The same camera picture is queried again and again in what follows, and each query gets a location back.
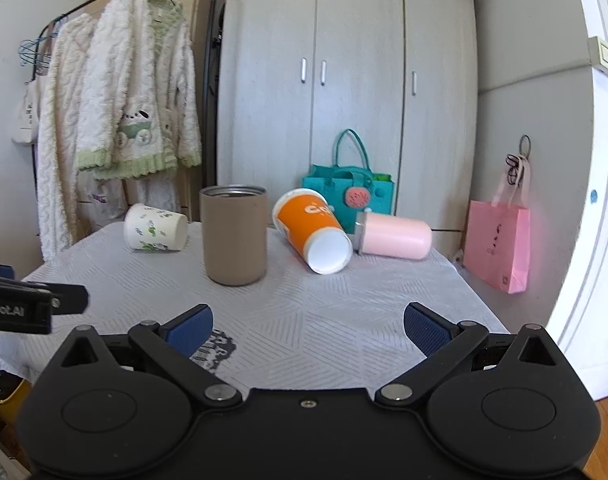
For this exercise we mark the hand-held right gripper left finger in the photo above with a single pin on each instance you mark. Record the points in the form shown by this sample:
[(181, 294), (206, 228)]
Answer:
[(191, 330)]

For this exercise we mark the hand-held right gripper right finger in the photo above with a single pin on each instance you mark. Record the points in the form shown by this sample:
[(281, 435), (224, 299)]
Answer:
[(426, 332)]

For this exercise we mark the pink cup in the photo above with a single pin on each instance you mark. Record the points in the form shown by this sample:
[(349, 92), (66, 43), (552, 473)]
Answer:
[(398, 235)]

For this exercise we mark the white floral paper cup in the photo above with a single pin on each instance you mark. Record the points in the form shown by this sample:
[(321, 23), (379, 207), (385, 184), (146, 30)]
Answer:
[(154, 227)]

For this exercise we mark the orange paper cup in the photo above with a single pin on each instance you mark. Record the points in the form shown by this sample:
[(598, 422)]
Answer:
[(304, 220)]

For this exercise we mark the brown cup with metal rim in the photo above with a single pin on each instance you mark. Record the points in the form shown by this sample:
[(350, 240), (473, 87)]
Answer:
[(234, 240)]

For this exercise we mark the yellow container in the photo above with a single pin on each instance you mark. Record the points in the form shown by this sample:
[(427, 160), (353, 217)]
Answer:
[(6, 395)]

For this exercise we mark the white printed garment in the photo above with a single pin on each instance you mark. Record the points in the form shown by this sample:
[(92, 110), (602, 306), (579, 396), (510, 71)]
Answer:
[(104, 200)]

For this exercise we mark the pink paper bag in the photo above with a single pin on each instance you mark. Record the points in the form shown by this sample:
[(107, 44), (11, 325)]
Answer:
[(493, 245)]

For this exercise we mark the white patterned tablecloth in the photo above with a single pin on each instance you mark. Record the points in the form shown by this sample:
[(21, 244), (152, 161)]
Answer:
[(309, 310)]

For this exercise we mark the white fleece robe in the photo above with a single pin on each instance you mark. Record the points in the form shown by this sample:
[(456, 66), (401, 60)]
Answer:
[(64, 135)]

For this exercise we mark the white tote bag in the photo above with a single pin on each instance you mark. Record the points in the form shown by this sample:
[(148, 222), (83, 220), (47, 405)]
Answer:
[(26, 115)]

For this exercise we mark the teal felt bag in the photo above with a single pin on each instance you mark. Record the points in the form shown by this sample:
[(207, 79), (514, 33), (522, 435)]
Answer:
[(324, 185)]

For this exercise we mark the white door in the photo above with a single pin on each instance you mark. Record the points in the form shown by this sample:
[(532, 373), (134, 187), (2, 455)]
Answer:
[(593, 210)]

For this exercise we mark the blue clothes hangers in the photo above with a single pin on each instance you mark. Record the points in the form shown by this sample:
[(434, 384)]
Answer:
[(31, 52)]

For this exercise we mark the white fleece jacket green trim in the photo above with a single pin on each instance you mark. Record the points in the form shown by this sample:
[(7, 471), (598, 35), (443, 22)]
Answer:
[(134, 70)]

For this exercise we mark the grey wardrobe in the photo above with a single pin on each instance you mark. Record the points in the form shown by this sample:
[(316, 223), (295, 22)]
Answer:
[(359, 60)]

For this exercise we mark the white light switch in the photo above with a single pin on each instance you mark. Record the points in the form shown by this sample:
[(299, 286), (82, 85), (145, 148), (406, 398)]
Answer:
[(604, 55)]

